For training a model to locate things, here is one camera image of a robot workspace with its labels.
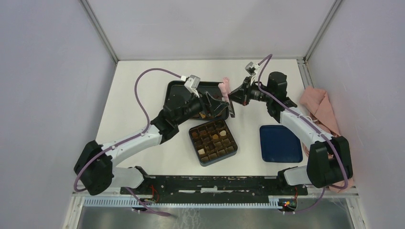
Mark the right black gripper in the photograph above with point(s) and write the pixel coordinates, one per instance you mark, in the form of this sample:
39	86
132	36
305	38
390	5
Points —
241	95

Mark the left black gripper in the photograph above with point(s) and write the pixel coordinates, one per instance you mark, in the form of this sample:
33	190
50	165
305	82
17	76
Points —
215	105

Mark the pink tongs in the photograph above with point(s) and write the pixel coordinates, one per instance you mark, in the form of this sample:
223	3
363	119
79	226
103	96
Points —
224	87

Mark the blue chocolate box with insert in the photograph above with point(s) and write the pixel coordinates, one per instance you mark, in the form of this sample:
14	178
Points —
213	142

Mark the black chocolate tray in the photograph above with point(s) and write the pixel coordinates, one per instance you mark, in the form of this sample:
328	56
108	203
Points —
177	89

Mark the blue box lid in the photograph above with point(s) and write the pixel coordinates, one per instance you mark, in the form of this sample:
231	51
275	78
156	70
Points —
279	145

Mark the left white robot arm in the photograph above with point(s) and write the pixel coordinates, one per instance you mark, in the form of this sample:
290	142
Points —
96	168

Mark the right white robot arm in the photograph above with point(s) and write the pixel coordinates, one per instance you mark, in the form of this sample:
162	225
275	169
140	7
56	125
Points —
329	162

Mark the pink cloth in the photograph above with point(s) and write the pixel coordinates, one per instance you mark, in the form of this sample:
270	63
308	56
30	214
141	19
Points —
316	101

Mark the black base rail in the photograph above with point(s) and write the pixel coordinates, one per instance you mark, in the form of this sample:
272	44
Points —
215	189

